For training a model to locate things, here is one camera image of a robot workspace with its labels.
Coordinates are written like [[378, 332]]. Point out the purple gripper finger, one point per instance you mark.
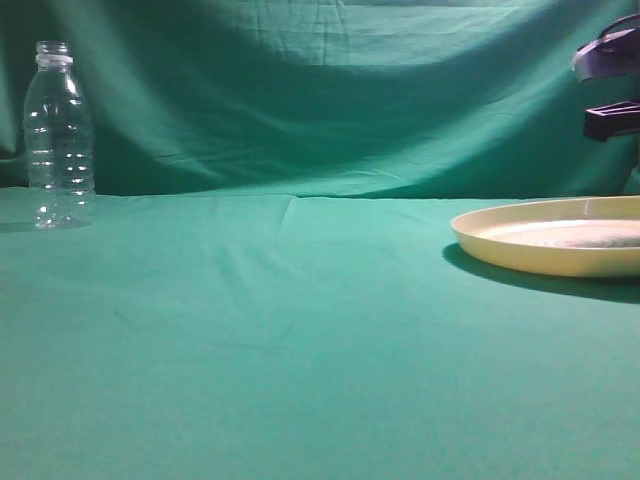
[[614, 52], [605, 122]]

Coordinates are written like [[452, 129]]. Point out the cream plastic plate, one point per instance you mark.
[[580, 237]]

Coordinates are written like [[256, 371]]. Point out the green cloth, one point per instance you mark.
[[269, 287]]

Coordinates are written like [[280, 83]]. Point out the clear plastic bottle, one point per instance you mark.
[[59, 141]]

